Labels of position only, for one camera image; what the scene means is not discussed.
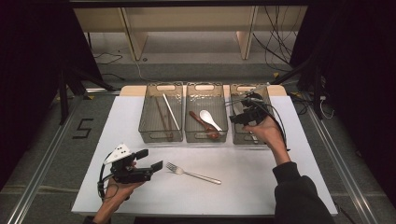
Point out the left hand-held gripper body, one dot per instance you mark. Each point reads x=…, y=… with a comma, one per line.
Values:
x=130, y=174

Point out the pale wooden desk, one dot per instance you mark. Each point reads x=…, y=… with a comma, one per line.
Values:
x=186, y=18

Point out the brown wooden chopstick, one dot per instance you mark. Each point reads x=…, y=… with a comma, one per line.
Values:
x=162, y=116
x=169, y=124

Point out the white table mat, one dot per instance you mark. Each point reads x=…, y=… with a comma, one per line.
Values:
x=124, y=124

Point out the person's left hand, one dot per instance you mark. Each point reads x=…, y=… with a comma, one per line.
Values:
x=118, y=193

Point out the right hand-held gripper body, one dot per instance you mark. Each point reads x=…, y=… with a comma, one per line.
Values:
x=258, y=112

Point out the metal fork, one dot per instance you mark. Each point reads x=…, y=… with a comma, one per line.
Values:
x=199, y=176

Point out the white ceramic spoon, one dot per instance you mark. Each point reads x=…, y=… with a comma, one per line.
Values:
x=206, y=115

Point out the transparent grey storage bin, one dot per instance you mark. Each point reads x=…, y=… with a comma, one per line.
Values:
x=243, y=137
x=149, y=115
x=194, y=102

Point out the dark curtain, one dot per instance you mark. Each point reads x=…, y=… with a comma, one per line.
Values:
x=31, y=62
x=358, y=62

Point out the aluminium floor rail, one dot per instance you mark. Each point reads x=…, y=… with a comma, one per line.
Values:
x=45, y=165
x=340, y=165

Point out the person's right hand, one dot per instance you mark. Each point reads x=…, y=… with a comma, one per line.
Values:
x=269, y=132

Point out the black metal stand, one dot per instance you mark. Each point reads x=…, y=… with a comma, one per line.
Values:
x=63, y=99
x=317, y=93

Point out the brown wooden spoon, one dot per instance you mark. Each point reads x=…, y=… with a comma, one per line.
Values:
x=213, y=133

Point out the white chopstick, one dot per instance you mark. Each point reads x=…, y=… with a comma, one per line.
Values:
x=173, y=114
x=171, y=111

